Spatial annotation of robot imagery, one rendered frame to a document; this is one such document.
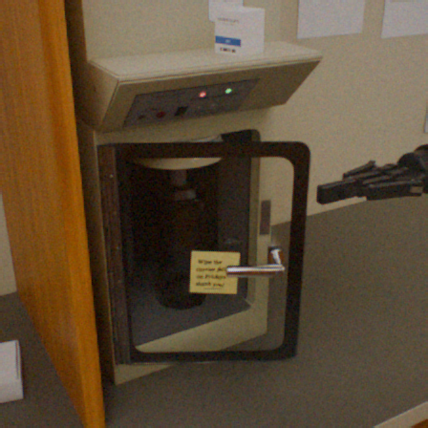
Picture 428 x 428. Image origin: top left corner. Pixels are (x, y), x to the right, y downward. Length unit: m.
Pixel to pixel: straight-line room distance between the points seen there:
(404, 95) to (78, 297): 1.26
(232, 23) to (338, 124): 0.90
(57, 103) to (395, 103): 1.26
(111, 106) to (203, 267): 0.31
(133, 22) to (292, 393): 0.67
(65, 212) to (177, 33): 0.31
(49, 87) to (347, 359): 0.74
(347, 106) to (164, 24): 0.92
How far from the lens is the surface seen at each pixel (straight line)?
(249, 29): 0.89
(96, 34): 0.88
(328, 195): 1.01
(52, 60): 0.77
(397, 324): 1.32
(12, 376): 1.13
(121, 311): 1.03
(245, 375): 1.14
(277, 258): 0.96
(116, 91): 0.79
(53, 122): 0.79
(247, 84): 0.90
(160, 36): 0.92
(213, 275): 0.99
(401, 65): 1.85
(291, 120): 1.63
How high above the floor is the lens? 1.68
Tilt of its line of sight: 25 degrees down
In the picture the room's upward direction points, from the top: straight up
